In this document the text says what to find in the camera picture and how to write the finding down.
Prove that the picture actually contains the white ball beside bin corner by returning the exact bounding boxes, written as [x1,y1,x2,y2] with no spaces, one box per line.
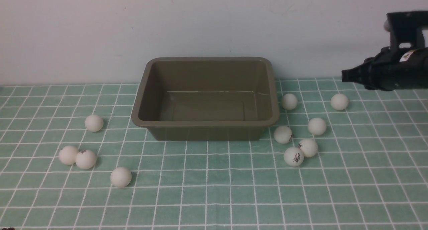
[273,125,292,144]

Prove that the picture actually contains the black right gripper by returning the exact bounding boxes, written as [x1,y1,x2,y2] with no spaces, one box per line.
[341,47,428,91]

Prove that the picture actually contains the white ball left pair marked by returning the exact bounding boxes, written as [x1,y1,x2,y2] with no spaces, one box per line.
[75,150,97,169]

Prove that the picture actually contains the white ball printed logo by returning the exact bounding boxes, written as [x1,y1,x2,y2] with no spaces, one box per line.
[283,147,305,167]

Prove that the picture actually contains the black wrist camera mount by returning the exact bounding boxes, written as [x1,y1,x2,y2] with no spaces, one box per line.
[386,10,428,52]

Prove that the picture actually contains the green checkered tablecloth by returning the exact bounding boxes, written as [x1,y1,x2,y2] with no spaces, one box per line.
[0,78,428,230]

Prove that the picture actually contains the white ball left pair outer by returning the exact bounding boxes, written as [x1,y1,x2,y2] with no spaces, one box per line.
[58,146,79,165]

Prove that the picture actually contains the olive green plastic bin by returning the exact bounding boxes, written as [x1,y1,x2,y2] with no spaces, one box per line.
[130,57,280,141]

